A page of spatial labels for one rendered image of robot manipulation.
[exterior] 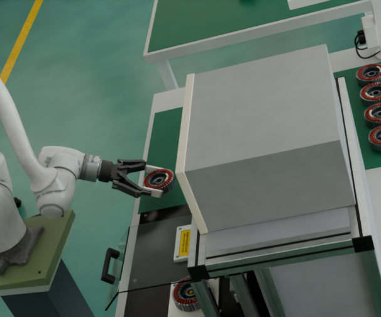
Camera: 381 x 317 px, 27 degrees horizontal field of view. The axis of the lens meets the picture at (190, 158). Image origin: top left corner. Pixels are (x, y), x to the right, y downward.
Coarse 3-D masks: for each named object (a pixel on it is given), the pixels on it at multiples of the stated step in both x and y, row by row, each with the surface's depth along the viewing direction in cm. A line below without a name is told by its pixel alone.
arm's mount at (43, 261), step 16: (32, 224) 282; (48, 224) 278; (64, 224) 275; (48, 240) 270; (64, 240) 271; (32, 256) 267; (48, 256) 263; (16, 272) 263; (32, 272) 259; (48, 272) 258; (0, 288) 262
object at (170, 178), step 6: (150, 174) 273; (156, 174) 272; (162, 174) 272; (168, 174) 270; (144, 180) 272; (150, 180) 271; (156, 180) 271; (162, 180) 270; (168, 180) 267; (174, 180) 269; (144, 186) 269; (150, 186) 267; (156, 186) 266; (162, 186) 266; (168, 186) 267; (174, 186) 268
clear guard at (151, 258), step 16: (144, 224) 215; (160, 224) 213; (176, 224) 211; (128, 240) 212; (144, 240) 210; (160, 240) 208; (176, 240) 206; (128, 256) 207; (144, 256) 205; (160, 256) 203; (176, 256) 201; (112, 272) 212; (128, 272) 202; (144, 272) 200; (160, 272) 198; (176, 272) 196; (112, 288) 204; (128, 288) 197; (144, 288) 196
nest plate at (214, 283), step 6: (210, 282) 230; (216, 282) 230; (216, 288) 228; (216, 294) 226; (216, 300) 224; (168, 306) 228; (174, 306) 227; (168, 312) 226; (174, 312) 226; (180, 312) 225; (186, 312) 224; (192, 312) 224; (198, 312) 223
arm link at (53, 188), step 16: (0, 80) 247; (0, 96) 246; (0, 112) 247; (16, 112) 248; (16, 128) 247; (16, 144) 247; (32, 160) 247; (32, 176) 248; (48, 176) 250; (64, 176) 254; (48, 192) 249; (64, 192) 251; (48, 208) 248; (64, 208) 250
